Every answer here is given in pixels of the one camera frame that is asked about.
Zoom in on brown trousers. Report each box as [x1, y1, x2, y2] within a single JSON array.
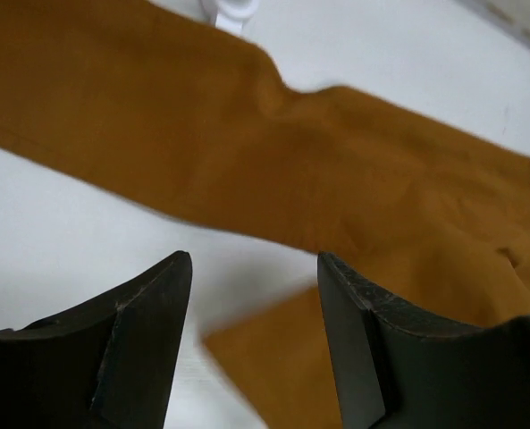
[[0, 1, 530, 428]]

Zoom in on white clothes rack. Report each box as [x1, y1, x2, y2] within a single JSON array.
[[200, 0, 260, 36]]

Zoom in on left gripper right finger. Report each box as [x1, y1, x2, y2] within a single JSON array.
[[317, 253, 530, 428]]

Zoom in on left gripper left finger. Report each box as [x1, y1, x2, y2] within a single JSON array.
[[0, 251, 192, 428]]

